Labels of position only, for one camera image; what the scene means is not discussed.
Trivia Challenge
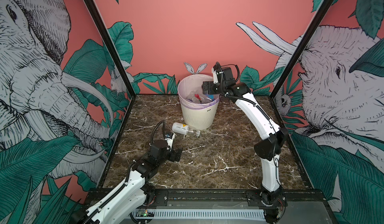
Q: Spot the blue cap blue label bottle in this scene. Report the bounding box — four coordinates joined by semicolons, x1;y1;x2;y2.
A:
186;90;204;104

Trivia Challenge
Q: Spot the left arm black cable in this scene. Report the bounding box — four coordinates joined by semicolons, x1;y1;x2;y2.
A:
149;120;167;145

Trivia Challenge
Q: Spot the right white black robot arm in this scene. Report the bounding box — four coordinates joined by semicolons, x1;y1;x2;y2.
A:
202;81;289;207

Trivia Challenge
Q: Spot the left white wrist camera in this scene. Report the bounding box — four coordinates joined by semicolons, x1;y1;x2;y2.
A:
165;132;176;151

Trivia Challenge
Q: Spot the pink plastic bin liner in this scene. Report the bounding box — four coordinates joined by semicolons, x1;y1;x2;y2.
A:
178;74;220;110

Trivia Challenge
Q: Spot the black front rail frame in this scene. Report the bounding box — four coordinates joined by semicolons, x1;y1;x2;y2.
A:
74;188;338;224

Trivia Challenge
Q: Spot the white vented strip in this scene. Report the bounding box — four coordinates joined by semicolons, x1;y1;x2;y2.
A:
132;209;266;221

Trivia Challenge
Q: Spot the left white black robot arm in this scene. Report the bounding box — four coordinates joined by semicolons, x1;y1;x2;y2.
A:
69;139;183;224

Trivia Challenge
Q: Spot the white bottle yellow triangle label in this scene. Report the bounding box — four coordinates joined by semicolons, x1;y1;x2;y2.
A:
172;122;201;138

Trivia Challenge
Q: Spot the cream ribbed waste bin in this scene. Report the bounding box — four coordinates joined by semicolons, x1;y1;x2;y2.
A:
181;103;218;130

